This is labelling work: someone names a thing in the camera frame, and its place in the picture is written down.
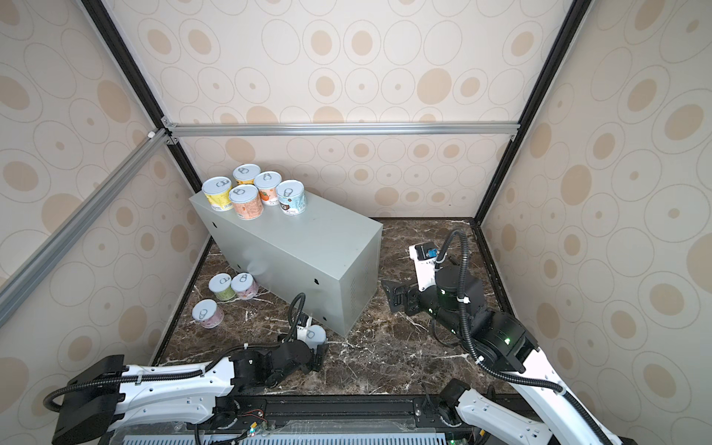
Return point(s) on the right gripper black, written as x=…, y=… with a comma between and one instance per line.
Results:
x=394, y=293

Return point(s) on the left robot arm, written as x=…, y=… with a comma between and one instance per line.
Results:
x=111, y=394

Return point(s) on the pink can behind cabinet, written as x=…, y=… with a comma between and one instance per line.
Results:
x=244, y=286

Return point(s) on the green can behind cabinet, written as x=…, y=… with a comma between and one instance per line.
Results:
x=221, y=287

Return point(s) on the tall yellow label can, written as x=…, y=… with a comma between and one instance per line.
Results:
x=217, y=190

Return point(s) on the pink label can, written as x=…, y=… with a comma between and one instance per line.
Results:
x=246, y=202
x=266, y=183

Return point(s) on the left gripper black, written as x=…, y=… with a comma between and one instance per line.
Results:
x=310, y=365

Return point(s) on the black right corner post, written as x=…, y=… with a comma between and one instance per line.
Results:
x=563, y=41

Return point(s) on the blue label can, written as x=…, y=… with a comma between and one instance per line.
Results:
x=291, y=197
x=312, y=336

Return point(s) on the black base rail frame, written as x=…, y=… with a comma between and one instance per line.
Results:
x=269, y=419

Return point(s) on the black corner post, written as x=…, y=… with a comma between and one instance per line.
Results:
x=563, y=41
x=107, y=30

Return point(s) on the small yellow label can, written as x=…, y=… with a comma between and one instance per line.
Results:
x=246, y=174

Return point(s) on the aluminium left side rail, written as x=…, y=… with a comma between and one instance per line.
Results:
x=31, y=274

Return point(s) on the black left corner post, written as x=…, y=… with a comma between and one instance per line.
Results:
x=107, y=30

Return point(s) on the grey metal cabinet box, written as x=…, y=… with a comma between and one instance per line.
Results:
x=329, y=253

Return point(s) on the horizontal aluminium back rail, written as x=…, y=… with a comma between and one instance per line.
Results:
x=343, y=129

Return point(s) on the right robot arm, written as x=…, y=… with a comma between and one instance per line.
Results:
x=501, y=346

